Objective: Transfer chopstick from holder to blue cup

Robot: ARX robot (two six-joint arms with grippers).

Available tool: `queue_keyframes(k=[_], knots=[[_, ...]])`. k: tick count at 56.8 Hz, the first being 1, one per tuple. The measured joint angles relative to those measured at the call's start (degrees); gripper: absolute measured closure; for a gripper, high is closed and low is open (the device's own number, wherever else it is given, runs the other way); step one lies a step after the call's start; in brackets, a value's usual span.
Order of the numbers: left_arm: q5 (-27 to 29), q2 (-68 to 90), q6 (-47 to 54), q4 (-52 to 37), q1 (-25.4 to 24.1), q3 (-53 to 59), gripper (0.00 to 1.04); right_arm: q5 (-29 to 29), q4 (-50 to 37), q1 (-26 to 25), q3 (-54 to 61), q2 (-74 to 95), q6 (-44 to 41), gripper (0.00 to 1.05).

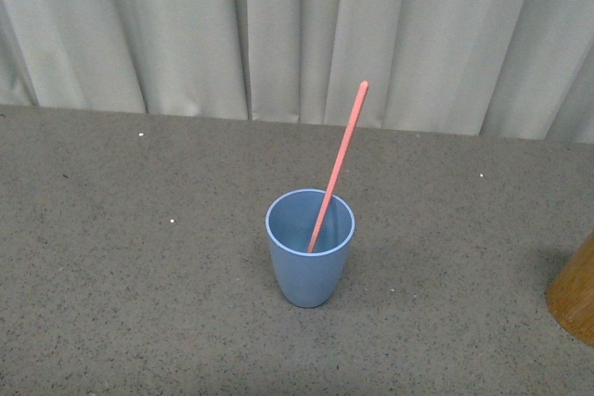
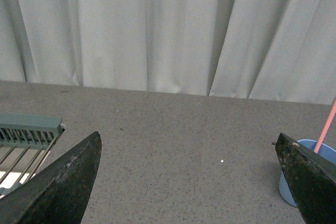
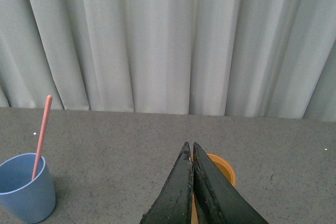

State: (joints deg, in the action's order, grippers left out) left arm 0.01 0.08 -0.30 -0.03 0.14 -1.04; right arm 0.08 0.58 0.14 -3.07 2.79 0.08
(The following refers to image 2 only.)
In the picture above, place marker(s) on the grey-white curtain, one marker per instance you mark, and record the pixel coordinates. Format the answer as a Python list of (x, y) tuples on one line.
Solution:
[(281, 50)]

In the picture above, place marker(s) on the pink chopstick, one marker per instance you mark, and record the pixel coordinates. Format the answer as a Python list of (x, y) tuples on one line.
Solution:
[(325, 128)]

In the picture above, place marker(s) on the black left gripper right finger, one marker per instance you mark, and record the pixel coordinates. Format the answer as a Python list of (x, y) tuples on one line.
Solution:
[(310, 178)]

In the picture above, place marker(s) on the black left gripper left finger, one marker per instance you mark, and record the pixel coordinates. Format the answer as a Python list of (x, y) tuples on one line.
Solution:
[(60, 192)]

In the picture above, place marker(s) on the green dish rack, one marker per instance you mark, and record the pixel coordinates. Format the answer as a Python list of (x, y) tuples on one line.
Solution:
[(26, 141)]

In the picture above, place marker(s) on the light blue cup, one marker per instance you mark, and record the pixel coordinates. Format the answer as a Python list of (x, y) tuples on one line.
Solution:
[(325, 151)]

